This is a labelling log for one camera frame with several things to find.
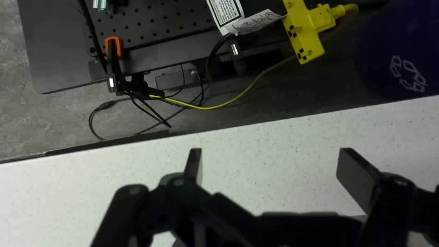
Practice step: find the silver usb plug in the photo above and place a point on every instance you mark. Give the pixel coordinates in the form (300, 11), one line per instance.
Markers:
(235, 49)

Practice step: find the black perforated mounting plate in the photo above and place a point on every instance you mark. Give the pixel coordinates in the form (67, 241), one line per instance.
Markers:
(156, 20)

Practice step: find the white paper label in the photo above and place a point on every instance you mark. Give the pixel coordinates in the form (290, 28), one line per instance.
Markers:
(256, 22)

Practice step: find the yellow plastic bracket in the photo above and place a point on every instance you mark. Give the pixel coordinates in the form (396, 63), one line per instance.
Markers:
(307, 27)

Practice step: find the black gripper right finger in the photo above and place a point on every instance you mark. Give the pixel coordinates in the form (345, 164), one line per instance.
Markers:
(389, 205)

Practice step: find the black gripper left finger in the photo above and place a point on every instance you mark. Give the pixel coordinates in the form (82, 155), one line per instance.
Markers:
(132, 210)

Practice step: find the blue recycling bin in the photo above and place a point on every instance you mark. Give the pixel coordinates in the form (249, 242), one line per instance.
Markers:
(399, 41)

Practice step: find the white calibration tag card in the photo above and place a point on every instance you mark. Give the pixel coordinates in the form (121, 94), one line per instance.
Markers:
(224, 11)

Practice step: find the orange black bar clamp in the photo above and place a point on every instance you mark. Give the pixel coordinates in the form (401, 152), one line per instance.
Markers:
(113, 48)

